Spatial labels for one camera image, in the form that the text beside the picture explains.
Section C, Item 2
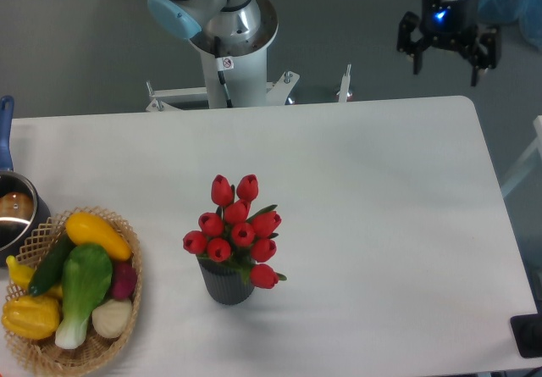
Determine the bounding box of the white garlic bulb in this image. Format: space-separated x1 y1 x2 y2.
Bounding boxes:
91 299 132 339

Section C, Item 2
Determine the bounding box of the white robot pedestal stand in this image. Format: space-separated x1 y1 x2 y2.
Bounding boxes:
145 44 353 113

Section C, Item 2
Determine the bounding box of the dark green cucumber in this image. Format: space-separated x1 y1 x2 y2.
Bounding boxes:
28 233 75 297

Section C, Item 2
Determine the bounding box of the dark grey ribbed vase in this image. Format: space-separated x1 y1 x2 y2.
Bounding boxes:
197 258 254 306

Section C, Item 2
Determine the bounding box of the yellow bell pepper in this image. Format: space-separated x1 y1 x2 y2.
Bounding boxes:
2 296 60 341

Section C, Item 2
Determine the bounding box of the green bok choy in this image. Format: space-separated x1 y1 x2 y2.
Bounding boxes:
55 243 113 350

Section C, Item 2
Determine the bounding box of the blue plastic bag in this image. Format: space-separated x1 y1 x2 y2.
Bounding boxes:
478 0 541 51

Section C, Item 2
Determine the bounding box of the purple red radish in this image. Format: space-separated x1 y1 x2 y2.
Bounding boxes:
110 262 137 300

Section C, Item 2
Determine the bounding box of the woven wicker basket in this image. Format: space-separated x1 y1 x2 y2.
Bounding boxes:
3 207 143 376

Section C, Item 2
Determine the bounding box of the blue handled saucepan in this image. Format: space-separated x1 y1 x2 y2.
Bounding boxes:
1 96 50 268

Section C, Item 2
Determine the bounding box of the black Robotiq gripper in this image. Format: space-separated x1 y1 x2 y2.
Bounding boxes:
396 0 502 86

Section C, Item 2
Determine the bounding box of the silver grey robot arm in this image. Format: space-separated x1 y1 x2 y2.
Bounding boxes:
147 0 501 86

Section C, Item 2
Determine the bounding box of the black device at edge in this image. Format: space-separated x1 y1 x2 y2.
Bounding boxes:
510 313 542 358

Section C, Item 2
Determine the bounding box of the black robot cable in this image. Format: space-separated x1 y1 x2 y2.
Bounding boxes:
213 36 234 108

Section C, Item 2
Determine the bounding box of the yellow squash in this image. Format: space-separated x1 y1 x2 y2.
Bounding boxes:
65 212 132 261

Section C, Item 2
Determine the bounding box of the small yellow banana pepper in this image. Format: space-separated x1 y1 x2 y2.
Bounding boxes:
5 254 64 300

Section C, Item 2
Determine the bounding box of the red tulip bouquet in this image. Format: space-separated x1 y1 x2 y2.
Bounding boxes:
182 174 287 289

